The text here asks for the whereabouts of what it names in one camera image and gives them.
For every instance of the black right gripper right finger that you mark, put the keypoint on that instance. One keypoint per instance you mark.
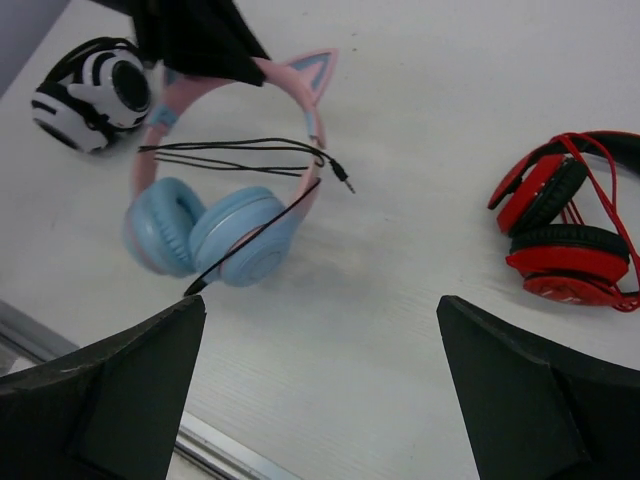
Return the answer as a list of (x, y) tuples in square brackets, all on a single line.
[(535, 409)]

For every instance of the metal rail front table edge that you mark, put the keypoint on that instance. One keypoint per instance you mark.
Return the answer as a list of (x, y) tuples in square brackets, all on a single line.
[(208, 448)]

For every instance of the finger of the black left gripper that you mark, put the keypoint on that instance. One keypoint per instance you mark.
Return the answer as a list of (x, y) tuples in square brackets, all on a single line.
[(207, 38)]

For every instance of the red black headphones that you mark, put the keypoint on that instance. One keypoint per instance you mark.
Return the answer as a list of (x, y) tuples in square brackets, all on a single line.
[(558, 255)]

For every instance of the pink blue cat-ear headphones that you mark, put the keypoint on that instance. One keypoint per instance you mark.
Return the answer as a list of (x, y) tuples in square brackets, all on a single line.
[(246, 235)]

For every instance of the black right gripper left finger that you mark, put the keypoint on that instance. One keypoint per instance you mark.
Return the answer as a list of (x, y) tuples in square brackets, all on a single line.
[(110, 410)]

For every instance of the white black headphones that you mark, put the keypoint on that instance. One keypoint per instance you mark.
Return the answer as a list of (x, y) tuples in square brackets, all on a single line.
[(94, 94)]

